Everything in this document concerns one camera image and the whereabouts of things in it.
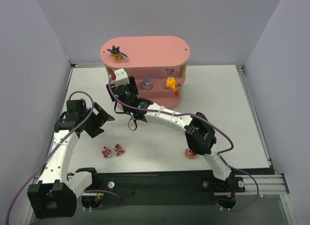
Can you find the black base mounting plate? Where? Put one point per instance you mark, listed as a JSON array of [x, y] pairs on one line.
[[177, 188]]

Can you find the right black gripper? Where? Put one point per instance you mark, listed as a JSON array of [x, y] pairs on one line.
[[131, 82]]

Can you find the black bat creature toy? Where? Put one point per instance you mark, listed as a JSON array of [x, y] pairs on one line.
[[116, 53]]

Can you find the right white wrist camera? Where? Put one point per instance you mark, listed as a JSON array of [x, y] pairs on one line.
[[120, 77]]

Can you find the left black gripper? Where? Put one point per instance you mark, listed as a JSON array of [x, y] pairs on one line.
[[96, 121]]

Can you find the pink three-tier shelf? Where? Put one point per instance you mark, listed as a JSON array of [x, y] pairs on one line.
[[151, 55]]

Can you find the orange spiky creature toy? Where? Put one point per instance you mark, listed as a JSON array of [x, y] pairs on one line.
[[173, 85]]

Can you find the red white cake toy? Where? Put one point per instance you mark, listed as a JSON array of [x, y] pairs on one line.
[[106, 152]]

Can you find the pink bear strawberry donut toy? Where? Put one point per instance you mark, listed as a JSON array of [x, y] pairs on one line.
[[190, 154]]

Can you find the strawberry cake bear toy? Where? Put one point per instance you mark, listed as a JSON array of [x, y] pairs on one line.
[[119, 150]]

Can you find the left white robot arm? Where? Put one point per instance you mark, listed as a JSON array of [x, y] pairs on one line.
[[54, 196]]

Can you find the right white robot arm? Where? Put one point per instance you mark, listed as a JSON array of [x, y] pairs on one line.
[[202, 137]]

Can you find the blue bunny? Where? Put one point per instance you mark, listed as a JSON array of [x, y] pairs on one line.
[[169, 73]]

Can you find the purple bunny donut toy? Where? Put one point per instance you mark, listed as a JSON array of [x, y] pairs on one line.
[[146, 84]]

